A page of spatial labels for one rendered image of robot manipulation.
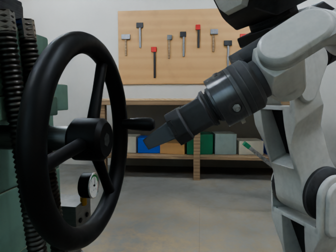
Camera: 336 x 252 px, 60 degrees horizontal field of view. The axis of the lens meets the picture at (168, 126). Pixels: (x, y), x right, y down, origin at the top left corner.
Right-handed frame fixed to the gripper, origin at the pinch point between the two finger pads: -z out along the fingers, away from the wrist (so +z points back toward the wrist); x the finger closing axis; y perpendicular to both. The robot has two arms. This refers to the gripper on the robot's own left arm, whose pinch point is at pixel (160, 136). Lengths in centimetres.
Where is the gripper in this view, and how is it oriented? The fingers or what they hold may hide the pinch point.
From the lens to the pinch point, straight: 50.8
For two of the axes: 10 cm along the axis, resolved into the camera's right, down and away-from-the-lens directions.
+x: 1.5, -1.1, 9.8
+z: 8.5, -4.9, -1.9
